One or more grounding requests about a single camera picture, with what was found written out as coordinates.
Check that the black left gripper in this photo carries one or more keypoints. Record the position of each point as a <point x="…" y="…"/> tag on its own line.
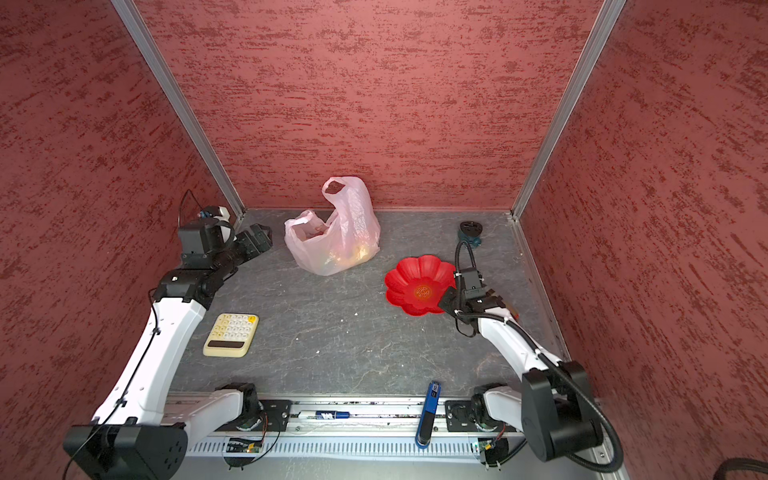
<point x="252" y="249"/>

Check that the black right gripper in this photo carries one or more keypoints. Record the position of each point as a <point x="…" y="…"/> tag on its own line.
<point x="444" y="303"/>

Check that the red flower-shaped bowl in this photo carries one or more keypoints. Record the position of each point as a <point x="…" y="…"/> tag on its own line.
<point x="418" y="284"/>

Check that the pink plastic bag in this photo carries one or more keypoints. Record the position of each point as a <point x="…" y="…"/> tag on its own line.
<point x="349" y="237"/>

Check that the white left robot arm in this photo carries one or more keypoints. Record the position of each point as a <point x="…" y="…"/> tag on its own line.
<point x="127" y="437"/>

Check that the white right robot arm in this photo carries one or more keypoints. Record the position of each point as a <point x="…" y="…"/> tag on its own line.
<point x="554" y="407"/>

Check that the cream yellow calculator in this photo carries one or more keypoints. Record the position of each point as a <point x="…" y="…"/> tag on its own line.
<point x="231" y="335"/>

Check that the blue black handheld device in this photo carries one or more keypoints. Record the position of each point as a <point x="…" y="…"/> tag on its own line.
<point x="428" y="415"/>

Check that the blue marker pen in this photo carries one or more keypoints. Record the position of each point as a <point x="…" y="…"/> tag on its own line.
<point x="325" y="415"/>

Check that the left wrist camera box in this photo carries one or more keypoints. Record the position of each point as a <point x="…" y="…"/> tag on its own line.
<point x="219" y="213"/>

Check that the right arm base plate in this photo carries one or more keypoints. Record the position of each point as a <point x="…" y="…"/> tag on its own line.
<point x="459" y="415"/>

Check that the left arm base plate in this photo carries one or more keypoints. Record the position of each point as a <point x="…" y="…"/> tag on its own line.
<point x="273" y="417"/>

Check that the aluminium front rail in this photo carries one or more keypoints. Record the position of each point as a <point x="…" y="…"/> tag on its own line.
<point x="360" y="420"/>

